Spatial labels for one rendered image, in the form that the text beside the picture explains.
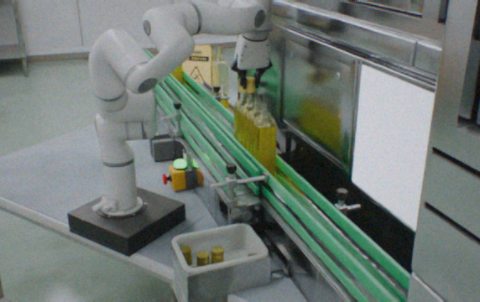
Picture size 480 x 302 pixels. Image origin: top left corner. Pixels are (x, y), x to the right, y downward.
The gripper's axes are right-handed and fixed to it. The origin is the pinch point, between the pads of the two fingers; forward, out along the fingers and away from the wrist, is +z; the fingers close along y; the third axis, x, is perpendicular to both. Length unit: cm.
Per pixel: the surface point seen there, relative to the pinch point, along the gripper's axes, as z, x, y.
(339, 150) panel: 2.7, 35.8, -13.4
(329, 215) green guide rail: 10, 51, -4
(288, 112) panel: 10.6, 4.1, -12.8
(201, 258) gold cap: 25, 44, 26
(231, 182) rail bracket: 13.3, 30.3, 14.8
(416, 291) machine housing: -34, 105, 20
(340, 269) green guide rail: 8, 69, 3
